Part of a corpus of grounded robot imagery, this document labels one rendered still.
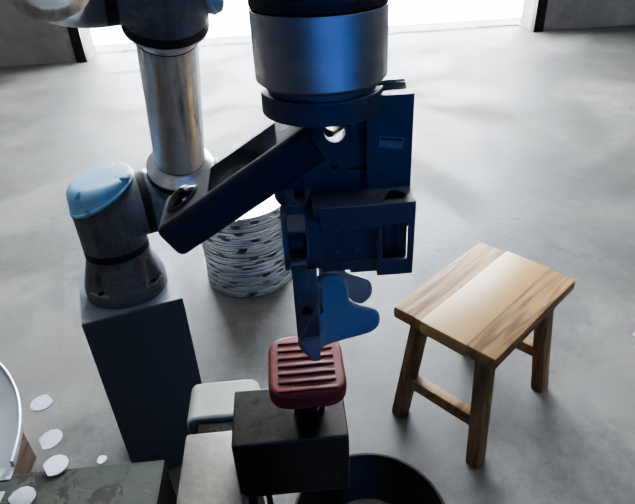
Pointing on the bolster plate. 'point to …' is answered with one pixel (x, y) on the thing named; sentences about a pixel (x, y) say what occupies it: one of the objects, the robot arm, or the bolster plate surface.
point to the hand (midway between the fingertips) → (305, 345)
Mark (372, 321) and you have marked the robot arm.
